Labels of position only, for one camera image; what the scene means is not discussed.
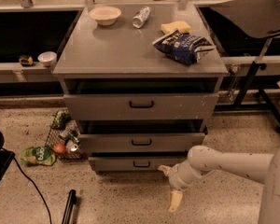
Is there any black wire basket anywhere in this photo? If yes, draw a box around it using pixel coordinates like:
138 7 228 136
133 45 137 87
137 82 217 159
46 128 85 161

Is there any grey middle drawer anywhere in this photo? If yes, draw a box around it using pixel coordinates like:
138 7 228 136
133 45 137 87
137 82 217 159
79 133 205 153

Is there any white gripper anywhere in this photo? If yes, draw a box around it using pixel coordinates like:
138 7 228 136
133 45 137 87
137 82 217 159
158 161 213 213

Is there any yellow sponge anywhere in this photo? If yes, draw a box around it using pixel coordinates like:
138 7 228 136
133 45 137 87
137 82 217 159
161 21 191 34

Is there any grey drawer cabinet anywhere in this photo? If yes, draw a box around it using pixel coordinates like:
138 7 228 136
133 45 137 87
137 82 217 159
51 2 230 174

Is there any green white packet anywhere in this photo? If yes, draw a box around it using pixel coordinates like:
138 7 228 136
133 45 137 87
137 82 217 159
59 120 79 144

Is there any black power cable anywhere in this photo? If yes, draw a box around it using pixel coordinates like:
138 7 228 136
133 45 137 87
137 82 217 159
12 155 53 224

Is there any crushed silver can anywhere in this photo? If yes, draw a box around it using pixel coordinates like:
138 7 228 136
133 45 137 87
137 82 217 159
66 140 79 154

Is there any green chip bag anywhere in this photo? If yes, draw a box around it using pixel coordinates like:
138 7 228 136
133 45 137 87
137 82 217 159
50 110 71 130

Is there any grey drawer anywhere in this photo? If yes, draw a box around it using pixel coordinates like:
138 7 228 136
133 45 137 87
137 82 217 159
89 155 187 172
63 93 218 120
79 133 205 153

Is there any blue chip bag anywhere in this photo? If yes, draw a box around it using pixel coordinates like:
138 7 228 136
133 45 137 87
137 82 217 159
152 29 216 66

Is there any beige paper bowl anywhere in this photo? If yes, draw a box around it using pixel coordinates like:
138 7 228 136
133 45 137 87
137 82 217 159
89 7 121 26

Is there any black stand table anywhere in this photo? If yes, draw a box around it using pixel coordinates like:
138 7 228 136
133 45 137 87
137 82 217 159
200 0 280 133

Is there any small tape measure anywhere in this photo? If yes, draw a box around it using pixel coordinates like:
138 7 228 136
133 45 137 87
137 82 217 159
19 55 34 66

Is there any grey top drawer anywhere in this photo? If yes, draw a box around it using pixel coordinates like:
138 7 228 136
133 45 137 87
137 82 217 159
63 93 218 120

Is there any red apple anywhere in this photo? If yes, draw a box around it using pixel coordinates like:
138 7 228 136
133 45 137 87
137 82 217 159
53 144 66 154

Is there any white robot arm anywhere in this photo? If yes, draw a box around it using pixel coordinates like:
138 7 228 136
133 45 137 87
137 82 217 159
158 146 280 224

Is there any black pole on floor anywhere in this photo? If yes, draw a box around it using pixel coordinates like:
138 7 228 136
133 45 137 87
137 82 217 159
62 189 77 224

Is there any grey bottom drawer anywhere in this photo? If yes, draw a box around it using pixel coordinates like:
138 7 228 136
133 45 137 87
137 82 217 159
89 155 187 172

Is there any green snack pouch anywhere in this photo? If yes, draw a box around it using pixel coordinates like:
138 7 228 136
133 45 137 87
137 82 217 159
21 146 56 166

